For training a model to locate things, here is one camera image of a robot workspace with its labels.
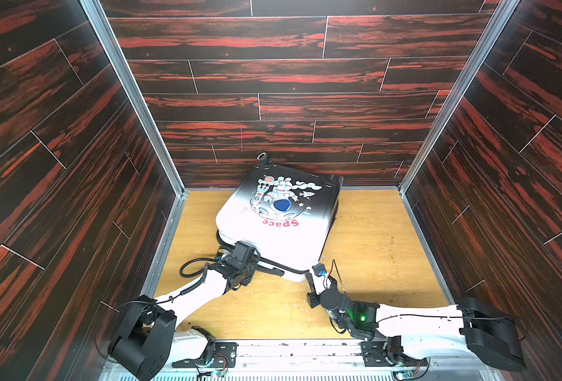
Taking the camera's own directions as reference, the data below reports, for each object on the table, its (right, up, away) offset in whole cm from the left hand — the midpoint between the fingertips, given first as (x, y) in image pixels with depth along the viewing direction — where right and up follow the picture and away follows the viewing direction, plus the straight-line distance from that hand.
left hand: (258, 261), depth 89 cm
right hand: (+20, -2, -9) cm, 22 cm away
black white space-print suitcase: (+11, +19, -7) cm, 22 cm away
